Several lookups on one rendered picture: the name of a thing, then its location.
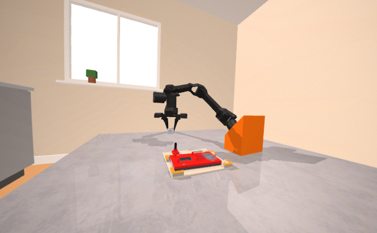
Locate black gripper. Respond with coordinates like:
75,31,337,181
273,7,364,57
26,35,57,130
154,103,187,130

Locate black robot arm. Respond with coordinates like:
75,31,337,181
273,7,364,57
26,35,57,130
153,83,237,130

